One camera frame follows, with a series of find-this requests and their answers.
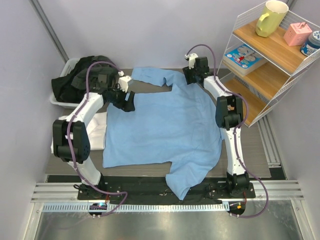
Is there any blue white lidded jar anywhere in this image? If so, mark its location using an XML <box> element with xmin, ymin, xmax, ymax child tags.
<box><xmin>300</xmin><ymin>30</ymin><xmax>320</xmax><ymax>56</ymax></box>

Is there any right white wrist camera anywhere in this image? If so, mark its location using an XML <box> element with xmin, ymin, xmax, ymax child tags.
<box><xmin>184</xmin><ymin>53</ymin><xmax>199</xmax><ymax>70</ymax></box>

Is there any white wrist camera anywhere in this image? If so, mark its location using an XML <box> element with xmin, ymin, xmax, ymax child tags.
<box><xmin>117</xmin><ymin>71</ymin><xmax>134</xmax><ymax>93</ymax></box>
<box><xmin>184</xmin><ymin>53</ymin><xmax>199</xmax><ymax>70</ymax></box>

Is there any black dark clothes pile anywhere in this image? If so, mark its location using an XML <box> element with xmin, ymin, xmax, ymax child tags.
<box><xmin>51</xmin><ymin>55</ymin><xmax>118</xmax><ymax>104</ymax></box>

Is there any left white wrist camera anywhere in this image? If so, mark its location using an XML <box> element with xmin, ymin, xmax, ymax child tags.
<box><xmin>117</xmin><ymin>71</ymin><xmax>134</xmax><ymax>93</ymax></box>

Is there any white wire wooden shelf rack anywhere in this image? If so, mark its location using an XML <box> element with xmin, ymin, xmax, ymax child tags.
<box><xmin>219</xmin><ymin>3</ymin><xmax>320</xmax><ymax>127</ymax></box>

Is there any light blue long sleeve shirt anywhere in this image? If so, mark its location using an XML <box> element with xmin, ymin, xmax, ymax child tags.
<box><xmin>102</xmin><ymin>67</ymin><xmax>223</xmax><ymax>200</ymax></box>

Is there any aluminium slotted cable rail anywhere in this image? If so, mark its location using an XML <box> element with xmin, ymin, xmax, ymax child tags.
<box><xmin>42</xmin><ymin>202</ymin><xmax>230</xmax><ymax>213</ymax></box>

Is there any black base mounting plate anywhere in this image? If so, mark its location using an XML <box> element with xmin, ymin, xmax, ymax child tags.
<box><xmin>77</xmin><ymin>175</ymin><xmax>256</xmax><ymax>206</ymax></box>

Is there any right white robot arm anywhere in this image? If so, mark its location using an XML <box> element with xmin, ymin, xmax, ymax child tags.
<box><xmin>182</xmin><ymin>53</ymin><xmax>250</xmax><ymax>198</ymax></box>

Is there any blue white tissue pack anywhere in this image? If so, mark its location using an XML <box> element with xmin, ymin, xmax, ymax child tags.
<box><xmin>222</xmin><ymin>44</ymin><xmax>267</xmax><ymax>76</ymax></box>

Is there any white plastic laundry basket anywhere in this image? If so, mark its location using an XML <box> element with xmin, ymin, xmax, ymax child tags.
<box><xmin>49</xmin><ymin>58</ymin><xmax>83</xmax><ymax>110</ymax></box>

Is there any yellow green ceramic mug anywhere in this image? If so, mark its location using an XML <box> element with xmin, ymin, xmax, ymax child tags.
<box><xmin>255</xmin><ymin>0</ymin><xmax>289</xmax><ymax>38</ymax></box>

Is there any pink cube power adapter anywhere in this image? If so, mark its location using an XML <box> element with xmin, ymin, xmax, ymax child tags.
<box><xmin>283</xmin><ymin>22</ymin><xmax>313</xmax><ymax>47</ymax></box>

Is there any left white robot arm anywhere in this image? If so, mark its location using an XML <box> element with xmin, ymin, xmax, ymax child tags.
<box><xmin>52</xmin><ymin>75</ymin><xmax>135</xmax><ymax>200</ymax></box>

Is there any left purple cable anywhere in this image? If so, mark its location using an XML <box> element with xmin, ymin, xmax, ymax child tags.
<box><xmin>66</xmin><ymin>61</ymin><xmax>130</xmax><ymax>217</ymax></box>

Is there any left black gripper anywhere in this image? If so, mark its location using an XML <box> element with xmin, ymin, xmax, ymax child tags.
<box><xmin>107</xmin><ymin>84</ymin><xmax>135</xmax><ymax>112</ymax></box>

